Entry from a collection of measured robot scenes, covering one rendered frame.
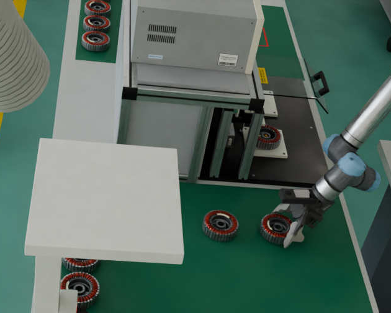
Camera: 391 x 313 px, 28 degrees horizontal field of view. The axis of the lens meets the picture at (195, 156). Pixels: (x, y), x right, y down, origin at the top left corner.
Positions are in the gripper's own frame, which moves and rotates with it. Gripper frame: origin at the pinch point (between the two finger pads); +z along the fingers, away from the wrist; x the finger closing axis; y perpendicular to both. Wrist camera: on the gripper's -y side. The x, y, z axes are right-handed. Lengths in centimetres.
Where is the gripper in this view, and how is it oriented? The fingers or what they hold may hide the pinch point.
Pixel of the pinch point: (275, 230)
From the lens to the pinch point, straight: 250.5
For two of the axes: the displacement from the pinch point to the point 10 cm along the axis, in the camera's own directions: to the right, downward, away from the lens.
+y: 7.6, 3.7, 5.3
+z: -6.2, 6.6, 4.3
